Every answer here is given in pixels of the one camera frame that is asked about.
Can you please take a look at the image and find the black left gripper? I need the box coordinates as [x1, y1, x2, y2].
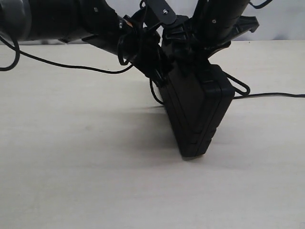
[82, 0, 178, 88]

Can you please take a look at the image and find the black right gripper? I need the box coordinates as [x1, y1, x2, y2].
[162, 16, 259, 76]

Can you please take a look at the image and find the black plastic carry case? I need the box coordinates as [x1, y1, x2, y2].
[159, 55, 234, 158]

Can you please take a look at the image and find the black braided rope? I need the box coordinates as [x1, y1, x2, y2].
[149, 64, 305, 105]

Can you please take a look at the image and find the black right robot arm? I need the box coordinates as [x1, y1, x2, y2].
[161, 0, 259, 77]

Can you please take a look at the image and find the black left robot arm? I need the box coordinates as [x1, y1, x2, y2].
[0, 0, 172, 87]

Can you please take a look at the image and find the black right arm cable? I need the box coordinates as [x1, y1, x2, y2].
[249, 0, 279, 10]

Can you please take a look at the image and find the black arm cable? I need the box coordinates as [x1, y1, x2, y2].
[249, 0, 279, 10]
[0, 35, 134, 74]

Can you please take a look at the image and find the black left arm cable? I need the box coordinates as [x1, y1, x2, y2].
[0, 35, 134, 74]

